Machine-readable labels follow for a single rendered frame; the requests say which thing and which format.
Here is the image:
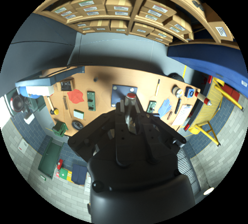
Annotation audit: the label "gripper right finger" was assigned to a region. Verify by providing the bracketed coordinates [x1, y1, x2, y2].
[135, 96, 187, 165]

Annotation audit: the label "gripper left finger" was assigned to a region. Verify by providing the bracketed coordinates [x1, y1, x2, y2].
[67, 100, 130, 168]

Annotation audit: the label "small green block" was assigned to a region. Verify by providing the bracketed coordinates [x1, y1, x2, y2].
[146, 100, 157, 113]

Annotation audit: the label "green slotted tray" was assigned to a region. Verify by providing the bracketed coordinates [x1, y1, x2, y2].
[86, 90, 97, 112]

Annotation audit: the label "black tray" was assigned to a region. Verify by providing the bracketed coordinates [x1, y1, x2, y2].
[59, 80, 76, 92]

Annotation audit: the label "black round drum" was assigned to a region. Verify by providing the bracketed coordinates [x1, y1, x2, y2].
[167, 72, 185, 82]

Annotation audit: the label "black round disc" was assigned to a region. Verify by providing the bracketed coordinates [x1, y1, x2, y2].
[71, 120, 84, 131]

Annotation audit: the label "light green sponge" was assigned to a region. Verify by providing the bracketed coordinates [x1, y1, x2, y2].
[73, 109, 85, 120]

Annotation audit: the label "blue gloves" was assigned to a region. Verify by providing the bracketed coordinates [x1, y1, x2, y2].
[157, 98, 173, 118]

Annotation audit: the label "clipboard with paper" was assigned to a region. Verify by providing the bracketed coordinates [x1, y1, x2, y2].
[171, 104, 194, 127]

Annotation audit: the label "black marker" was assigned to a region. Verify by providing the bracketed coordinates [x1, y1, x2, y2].
[174, 98, 182, 115]

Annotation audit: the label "green bench vice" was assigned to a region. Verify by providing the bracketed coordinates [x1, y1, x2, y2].
[51, 121, 69, 138]

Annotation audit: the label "steel coil spring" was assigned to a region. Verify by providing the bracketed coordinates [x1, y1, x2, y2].
[62, 95, 69, 111]

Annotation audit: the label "red cloth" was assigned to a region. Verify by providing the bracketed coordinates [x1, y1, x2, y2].
[67, 89, 85, 105]

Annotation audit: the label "silver bar with red cap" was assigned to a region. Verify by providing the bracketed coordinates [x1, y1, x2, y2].
[124, 93, 137, 135]

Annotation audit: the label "beige tape roll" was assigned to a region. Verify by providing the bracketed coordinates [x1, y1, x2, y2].
[172, 86, 184, 99]

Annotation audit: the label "grey vent grille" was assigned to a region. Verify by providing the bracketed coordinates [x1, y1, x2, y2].
[176, 148, 201, 194]

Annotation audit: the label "yellow black pencil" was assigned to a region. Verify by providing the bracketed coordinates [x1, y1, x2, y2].
[154, 78, 161, 97]

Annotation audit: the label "green door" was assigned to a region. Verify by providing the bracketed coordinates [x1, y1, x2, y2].
[37, 137, 65, 180]

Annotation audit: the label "yellow headed mallet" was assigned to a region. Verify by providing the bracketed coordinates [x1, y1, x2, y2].
[46, 96, 59, 115]

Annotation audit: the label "green first aid sign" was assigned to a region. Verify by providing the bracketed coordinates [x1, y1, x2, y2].
[58, 167, 69, 180]

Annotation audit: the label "white red sealant cartridge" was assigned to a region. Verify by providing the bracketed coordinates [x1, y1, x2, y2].
[194, 91, 212, 107]

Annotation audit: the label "green machine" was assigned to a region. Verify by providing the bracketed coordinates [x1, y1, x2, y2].
[24, 96, 47, 112]

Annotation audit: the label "white box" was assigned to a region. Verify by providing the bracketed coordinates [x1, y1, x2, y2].
[23, 112, 36, 125]

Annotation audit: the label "grey blue shelf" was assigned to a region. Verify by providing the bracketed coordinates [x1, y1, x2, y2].
[15, 67, 85, 93]

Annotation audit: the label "red box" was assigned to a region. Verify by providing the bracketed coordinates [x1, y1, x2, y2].
[220, 83, 241, 101]

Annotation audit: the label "red black round fan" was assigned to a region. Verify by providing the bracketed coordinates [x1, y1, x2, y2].
[9, 94, 26, 113]

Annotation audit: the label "dark blue cabinet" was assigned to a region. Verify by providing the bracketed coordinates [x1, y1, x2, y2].
[167, 43, 248, 93]

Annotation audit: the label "cardboard box with label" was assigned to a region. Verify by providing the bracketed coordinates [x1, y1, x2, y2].
[164, 14, 193, 36]
[143, 0, 177, 17]
[89, 19, 111, 33]
[110, 19, 130, 34]
[70, 0, 107, 10]
[130, 22, 155, 37]
[50, 1, 79, 18]
[208, 21, 234, 43]
[105, 0, 136, 12]
[76, 5, 108, 17]

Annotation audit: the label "grey blue cabinet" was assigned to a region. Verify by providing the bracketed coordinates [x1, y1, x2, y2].
[0, 12, 84, 93]

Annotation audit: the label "white wall paper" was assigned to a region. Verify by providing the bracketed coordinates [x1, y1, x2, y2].
[83, 173, 92, 193]

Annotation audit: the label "blue box with black ring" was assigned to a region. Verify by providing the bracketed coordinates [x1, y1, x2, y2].
[184, 86, 195, 99]

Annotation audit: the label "blue base plate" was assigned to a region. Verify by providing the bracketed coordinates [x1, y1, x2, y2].
[111, 84, 138, 108]

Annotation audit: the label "white wall sign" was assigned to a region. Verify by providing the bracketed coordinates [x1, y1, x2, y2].
[17, 138, 30, 154]

